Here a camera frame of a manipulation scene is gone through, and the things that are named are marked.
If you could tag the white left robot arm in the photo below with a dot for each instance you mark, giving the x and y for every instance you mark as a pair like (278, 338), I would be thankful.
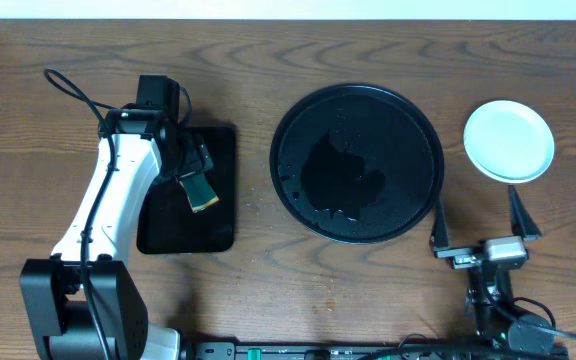
(81, 301)

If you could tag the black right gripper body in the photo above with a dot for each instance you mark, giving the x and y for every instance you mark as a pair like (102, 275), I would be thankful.
(468, 257)

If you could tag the rectangular black tray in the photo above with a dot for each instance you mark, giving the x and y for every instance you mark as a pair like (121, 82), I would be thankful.
(167, 223)

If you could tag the light green plate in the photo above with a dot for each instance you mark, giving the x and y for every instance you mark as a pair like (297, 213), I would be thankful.
(508, 142)

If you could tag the round black tray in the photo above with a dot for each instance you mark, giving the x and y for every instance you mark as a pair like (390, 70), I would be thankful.
(357, 163)

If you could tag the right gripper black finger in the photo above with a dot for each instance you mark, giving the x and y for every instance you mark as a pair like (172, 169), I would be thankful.
(439, 238)
(522, 224)

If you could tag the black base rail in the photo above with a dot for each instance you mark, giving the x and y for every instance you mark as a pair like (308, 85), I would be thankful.
(410, 351)

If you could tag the green yellow sponge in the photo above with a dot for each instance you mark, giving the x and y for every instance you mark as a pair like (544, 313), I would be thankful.
(199, 192)

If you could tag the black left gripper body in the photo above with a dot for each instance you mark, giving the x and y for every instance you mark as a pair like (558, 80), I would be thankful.
(191, 163)

